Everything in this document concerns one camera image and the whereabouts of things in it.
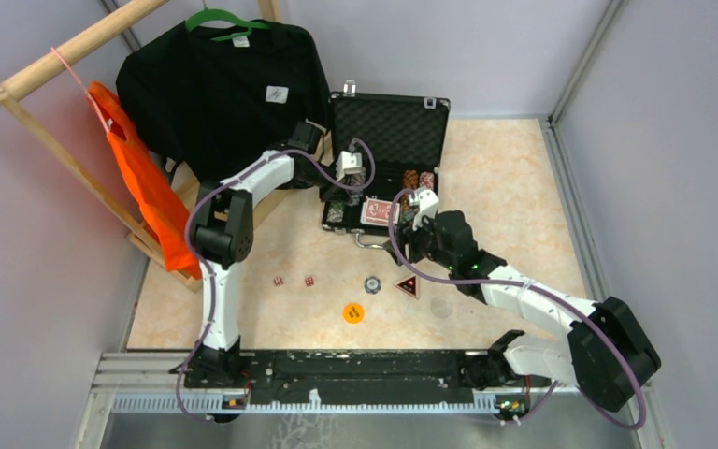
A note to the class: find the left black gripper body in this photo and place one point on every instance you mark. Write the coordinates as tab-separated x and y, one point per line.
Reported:
339	185

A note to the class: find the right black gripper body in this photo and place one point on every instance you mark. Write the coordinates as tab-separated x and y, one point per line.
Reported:
409	219

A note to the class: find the black aluminium poker case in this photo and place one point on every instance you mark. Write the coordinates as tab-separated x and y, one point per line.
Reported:
402	132

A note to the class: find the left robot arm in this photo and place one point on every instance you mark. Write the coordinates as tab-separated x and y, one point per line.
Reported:
220	233

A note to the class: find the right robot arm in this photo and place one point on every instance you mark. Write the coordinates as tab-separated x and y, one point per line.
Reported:
601	347

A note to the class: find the green grey chip stack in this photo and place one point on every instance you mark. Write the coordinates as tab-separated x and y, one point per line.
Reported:
335	212

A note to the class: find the red playing card deck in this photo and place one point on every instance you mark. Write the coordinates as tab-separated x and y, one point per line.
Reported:
376	212

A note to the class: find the red black triangle marker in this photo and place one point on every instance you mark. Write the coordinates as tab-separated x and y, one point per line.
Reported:
409	285

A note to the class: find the red white chip stack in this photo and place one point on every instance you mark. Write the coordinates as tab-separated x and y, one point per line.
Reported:
427	180

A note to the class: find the orange black chip stack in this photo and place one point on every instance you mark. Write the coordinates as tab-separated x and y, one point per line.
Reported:
410	181

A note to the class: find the clear round button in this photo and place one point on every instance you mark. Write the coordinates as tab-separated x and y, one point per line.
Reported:
441	308

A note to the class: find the orange round dealer button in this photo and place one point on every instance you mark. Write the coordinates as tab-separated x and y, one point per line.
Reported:
353	313

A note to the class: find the black t-shirt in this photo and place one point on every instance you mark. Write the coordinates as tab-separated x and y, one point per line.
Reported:
216	98

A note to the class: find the green clothes hanger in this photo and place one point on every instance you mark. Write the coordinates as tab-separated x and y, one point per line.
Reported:
219	15

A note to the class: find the wooden clothes rack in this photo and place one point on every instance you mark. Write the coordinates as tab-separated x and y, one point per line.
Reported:
55	236

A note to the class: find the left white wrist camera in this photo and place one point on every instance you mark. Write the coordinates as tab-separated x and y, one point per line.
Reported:
348	164

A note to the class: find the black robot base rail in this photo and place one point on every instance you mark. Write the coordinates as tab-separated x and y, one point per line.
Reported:
406	377

